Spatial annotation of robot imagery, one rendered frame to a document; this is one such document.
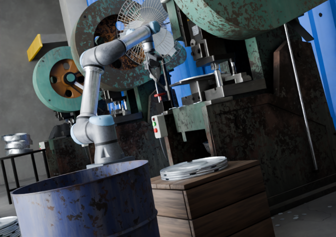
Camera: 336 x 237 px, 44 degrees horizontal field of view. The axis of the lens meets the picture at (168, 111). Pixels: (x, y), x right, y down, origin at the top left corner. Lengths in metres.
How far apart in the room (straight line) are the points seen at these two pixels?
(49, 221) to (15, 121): 7.56
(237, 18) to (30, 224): 1.32
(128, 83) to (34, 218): 2.54
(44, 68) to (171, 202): 3.83
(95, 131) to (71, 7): 5.70
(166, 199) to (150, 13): 1.89
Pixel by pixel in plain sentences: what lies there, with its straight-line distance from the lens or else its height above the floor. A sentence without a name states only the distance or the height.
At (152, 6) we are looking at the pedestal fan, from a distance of 3.23.
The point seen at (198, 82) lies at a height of 0.76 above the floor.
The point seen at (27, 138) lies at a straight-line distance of 4.96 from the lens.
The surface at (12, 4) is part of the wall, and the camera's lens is 9.20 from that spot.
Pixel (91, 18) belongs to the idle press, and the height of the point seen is 1.56.
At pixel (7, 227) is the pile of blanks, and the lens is 2.27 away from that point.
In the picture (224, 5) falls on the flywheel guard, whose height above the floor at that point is 1.06.
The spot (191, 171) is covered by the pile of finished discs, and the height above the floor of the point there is 0.37.
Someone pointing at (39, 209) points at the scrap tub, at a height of 0.43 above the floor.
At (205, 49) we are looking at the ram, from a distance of 2.38.
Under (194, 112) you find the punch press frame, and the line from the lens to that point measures 2.28.
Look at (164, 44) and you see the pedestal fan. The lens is 3.19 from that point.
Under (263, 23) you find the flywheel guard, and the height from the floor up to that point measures 0.96.
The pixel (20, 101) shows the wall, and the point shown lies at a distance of 8.74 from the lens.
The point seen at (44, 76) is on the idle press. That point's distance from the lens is 5.21.
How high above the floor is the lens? 0.60
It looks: 1 degrees up
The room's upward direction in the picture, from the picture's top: 12 degrees counter-clockwise
